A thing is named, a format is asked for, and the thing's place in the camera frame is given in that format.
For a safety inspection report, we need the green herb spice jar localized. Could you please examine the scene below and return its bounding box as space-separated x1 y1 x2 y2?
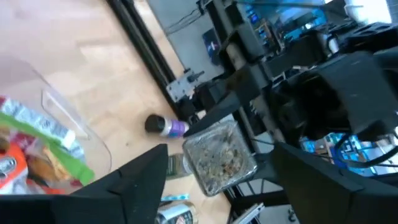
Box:
166 153 193 181

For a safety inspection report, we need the white label spice jar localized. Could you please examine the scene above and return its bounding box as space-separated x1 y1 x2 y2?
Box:
182 119 259 197

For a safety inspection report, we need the purple label spice jar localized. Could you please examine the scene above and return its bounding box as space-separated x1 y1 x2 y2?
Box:
144 114 190 139

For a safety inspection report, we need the grey metal mounting plate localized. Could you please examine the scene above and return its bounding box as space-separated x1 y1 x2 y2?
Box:
165 68 206 103

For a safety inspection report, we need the clear plastic bin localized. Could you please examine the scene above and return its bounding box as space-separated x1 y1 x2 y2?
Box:
0 52 113 195

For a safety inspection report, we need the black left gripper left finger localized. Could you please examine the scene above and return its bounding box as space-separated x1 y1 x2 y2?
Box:
0 143 169 224

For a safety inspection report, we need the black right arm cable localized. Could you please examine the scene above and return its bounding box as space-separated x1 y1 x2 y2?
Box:
334 132 398 169

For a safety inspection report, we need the teal patterned strip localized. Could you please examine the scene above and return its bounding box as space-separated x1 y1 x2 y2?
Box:
160 192 190 202

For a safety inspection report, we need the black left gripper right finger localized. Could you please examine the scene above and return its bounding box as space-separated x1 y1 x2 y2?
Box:
272 142 398 224

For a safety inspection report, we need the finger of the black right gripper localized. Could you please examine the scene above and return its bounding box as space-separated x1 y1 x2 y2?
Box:
253 152 280 184
183 92 242 137

